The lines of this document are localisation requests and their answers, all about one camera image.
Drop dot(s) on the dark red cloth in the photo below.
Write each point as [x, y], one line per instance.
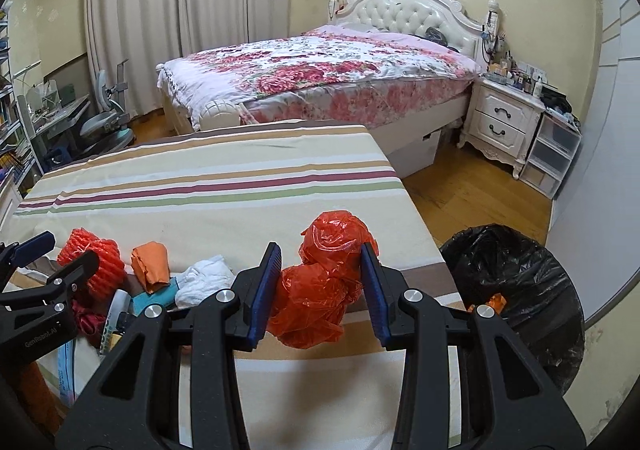
[90, 325]

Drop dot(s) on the pink floral blanket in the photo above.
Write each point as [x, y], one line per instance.
[310, 65]

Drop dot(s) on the white cardboard box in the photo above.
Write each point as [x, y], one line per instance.
[415, 153]

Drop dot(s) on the bookshelf with books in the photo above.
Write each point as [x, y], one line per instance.
[10, 130]

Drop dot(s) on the white printed can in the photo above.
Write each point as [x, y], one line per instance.
[117, 312]

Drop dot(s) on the beige curtains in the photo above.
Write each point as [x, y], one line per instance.
[200, 5]

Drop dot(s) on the white bed frame with headboard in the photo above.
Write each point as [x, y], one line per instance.
[395, 10]

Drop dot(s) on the white tissue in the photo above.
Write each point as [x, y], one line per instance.
[205, 280]

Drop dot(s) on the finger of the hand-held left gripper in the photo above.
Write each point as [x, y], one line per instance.
[75, 272]
[35, 242]

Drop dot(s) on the white nightstand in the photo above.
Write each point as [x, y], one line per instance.
[505, 115]

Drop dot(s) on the striped bed sheet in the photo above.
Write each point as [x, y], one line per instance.
[225, 190]

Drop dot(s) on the white wardrobe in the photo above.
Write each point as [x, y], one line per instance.
[600, 130]

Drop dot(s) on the grey folded exercise machine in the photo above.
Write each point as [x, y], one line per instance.
[102, 123]

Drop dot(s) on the red plastic bag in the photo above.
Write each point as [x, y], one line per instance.
[310, 300]

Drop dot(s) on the grey desk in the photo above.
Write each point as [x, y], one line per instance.
[60, 118]

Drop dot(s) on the orange foam fruit net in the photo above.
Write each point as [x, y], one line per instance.
[107, 265]

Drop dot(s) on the orange crumpled paper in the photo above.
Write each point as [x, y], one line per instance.
[150, 262]

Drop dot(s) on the teal packet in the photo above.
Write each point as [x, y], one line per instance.
[160, 299]

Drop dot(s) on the blue plastic stool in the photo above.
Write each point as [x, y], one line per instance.
[64, 154]

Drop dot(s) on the cluster of small bottles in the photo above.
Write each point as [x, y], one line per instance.
[515, 73]

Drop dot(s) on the clear plastic drawer unit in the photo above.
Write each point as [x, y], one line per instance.
[550, 150]

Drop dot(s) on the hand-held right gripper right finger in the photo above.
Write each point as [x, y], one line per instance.
[372, 297]

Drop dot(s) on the dark clothes pile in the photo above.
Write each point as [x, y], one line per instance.
[560, 105]

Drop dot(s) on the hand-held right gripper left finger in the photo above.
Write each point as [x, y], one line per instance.
[262, 297]

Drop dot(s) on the trash bin with black bag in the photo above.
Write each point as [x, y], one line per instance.
[525, 280]

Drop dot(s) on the orange wrapper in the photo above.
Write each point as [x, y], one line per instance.
[496, 302]

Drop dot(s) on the light blue face mask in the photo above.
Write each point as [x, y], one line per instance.
[67, 372]

